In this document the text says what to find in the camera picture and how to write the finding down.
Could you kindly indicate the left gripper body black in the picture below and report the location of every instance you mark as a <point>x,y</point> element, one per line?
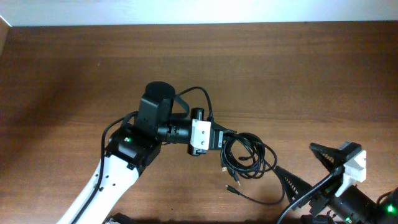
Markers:
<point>196,111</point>

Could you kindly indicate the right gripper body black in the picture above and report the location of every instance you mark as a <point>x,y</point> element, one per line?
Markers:
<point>321,185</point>

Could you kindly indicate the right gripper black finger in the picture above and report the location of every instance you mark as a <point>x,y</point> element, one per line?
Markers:
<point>294,187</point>
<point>331,158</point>

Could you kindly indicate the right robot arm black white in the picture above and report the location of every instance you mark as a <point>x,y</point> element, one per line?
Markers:
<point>354,206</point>

